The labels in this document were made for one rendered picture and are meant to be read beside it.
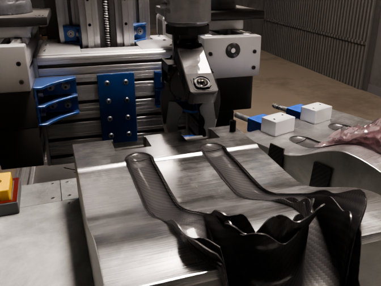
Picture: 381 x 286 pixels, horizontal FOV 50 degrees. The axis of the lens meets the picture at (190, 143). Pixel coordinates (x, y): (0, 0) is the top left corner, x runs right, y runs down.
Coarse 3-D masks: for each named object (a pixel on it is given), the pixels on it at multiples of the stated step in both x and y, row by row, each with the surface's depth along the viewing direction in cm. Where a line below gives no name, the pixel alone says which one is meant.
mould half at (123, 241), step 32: (224, 128) 67; (96, 160) 56; (160, 160) 56; (192, 160) 57; (256, 160) 57; (96, 192) 49; (128, 192) 49; (192, 192) 49; (224, 192) 49; (288, 192) 46; (96, 224) 42; (128, 224) 39; (160, 224) 35; (256, 224) 34; (96, 256) 32; (128, 256) 30; (160, 256) 30; (192, 256) 30
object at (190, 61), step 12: (180, 48) 65; (192, 48) 65; (180, 60) 63; (192, 60) 64; (204, 60) 64; (180, 72) 63; (192, 72) 62; (204, 72) 62; (192, 84) 60; (204, 84) 60; (216, 84) 61; (192, 96) 60; (204, 96) 60
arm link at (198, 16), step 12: (168, 0) 63; (180, 0) 62; (192, 0) 62; (204, 0) 63; (168, 12) 64; (180, 12) 63; (192, 12) 63; (204, 12) 64; (168, 24) 66; (180, 24) 64; (192, 24) 64; (204, 24) 65
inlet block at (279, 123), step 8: (280, 112) 77; (248, 120) 78; (256, 120) 77; (264, 120) 74; (272, 120) 73; (280, 120) 73; (288, 120) 74; (248, 128) 79; (256, 128) 77; (264, 128) 75; (272, 128) 73; (280, 128) 73; (288, 128) 75
